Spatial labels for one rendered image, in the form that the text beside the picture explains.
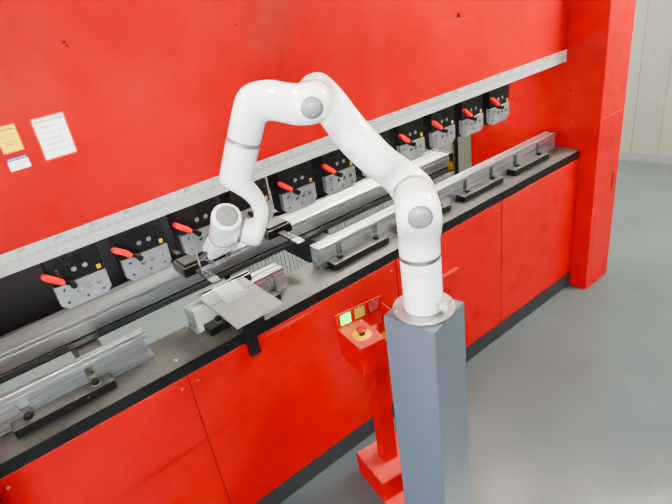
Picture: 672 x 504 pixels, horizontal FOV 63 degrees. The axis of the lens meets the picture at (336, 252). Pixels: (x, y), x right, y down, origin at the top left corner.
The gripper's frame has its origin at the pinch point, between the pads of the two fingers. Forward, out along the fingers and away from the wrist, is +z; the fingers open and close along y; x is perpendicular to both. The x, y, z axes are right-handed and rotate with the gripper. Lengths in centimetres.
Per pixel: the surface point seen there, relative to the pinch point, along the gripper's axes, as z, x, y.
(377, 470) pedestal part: 58, 95, -24
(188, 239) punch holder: 2.1, -10.0, 5.6
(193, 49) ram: -34, -50, -17
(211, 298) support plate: 17.1, 7.9, 6.1
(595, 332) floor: 78, 111, -174
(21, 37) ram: -48, -59, 26
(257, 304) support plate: 6.5, 19.3, -4.1
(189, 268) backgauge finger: 33.2, -10.0, 4.7
